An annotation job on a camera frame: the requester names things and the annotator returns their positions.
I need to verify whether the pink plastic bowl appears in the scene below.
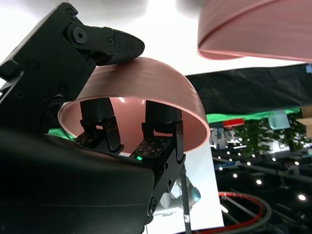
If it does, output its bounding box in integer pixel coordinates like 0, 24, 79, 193
196, 0, 312, 62
58, 57, 210, 157
198, 0, 277, 34

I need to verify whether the brown cardboard box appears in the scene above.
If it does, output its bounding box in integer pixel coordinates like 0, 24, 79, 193
296, 106, 312, 137

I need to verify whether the red hoop cable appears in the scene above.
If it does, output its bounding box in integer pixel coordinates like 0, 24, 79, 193
218, 192, 264, 229

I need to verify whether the red box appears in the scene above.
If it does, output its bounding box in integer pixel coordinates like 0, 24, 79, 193
223, 118, 245, 128

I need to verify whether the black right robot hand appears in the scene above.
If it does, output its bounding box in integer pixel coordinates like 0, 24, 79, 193
0, 2, 187, 234

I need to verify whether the green leafy plant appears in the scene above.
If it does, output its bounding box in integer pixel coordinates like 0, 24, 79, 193
233, 118, 312, 158

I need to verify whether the black backdrop cloth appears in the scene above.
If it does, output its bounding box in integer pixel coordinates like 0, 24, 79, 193
185, 62, 312, 116

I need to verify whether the green cloth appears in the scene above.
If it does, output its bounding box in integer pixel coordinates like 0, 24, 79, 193
48, 106, 303, 141

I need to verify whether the pale blue box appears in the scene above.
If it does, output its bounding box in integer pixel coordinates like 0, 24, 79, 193
268, 111, 291, 130

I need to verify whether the black stand pole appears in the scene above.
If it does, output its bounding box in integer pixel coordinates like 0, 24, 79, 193
178, 168, 193, 234

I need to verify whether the white robot arm blue joint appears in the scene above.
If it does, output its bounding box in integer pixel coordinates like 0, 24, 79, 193
156, 170, 202, 216

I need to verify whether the grey hose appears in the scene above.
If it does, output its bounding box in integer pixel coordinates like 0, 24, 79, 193
219, 189, 273, 230

